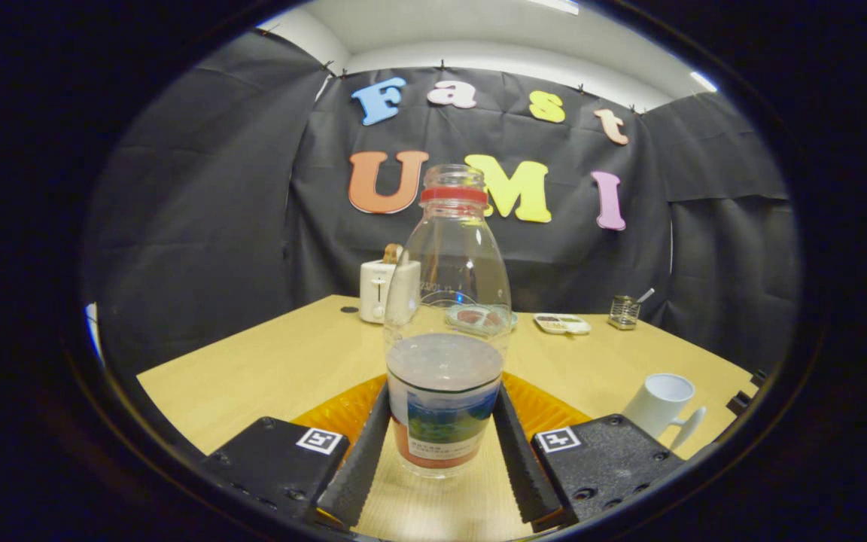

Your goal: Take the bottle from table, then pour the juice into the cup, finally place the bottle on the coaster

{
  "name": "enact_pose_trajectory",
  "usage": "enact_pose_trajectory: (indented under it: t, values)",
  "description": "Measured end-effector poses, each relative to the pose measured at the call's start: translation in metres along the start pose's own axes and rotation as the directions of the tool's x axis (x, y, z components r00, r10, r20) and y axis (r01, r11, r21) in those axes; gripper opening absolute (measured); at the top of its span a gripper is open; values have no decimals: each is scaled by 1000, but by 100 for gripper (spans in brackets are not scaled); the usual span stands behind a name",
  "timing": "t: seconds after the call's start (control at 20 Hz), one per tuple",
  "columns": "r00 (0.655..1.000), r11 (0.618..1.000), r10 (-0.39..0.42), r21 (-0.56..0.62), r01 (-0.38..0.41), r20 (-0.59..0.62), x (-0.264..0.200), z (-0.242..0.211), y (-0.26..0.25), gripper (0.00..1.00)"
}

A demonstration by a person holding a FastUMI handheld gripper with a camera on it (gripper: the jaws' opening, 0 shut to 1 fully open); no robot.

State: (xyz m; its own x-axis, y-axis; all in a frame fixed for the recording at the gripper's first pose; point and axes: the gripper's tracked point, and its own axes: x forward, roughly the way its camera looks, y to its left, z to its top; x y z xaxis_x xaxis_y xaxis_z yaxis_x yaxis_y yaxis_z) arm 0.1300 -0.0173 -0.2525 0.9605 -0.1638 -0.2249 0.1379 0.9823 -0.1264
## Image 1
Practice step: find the small ceiling light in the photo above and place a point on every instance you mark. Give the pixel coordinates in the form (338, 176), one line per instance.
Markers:
(703, 81)

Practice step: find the white compartment tray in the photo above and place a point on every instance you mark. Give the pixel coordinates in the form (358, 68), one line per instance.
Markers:
(561, 324)

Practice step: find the white toaster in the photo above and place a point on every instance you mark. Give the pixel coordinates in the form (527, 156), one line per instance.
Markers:
(373, 290)

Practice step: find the brown toast slice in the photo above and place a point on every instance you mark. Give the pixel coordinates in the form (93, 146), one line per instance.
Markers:
(392, 254)

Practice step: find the black backdrop cloth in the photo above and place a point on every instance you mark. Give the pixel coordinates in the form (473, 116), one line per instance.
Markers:
(200, 226)

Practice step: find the wooden table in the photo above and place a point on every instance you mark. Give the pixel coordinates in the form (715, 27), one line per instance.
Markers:
(253, 376)

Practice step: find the long ceiling light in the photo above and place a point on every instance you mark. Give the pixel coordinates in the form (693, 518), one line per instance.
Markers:
(558, 4)

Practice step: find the clear plastic juice bottle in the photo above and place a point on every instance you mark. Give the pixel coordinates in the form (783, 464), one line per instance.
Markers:
(445, 406)

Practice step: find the black table clamp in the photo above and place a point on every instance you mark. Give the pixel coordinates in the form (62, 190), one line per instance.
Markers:
(740, 403)

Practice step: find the pale green plate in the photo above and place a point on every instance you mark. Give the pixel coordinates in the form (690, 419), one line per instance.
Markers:
(514, 320)

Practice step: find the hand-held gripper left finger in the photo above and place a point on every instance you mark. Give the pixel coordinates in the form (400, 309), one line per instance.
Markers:
(362, 467)

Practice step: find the white cup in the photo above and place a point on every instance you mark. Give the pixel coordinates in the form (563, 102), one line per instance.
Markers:
(655, 406)

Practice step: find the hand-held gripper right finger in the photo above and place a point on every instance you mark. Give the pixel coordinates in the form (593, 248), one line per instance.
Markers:
(527, 474)

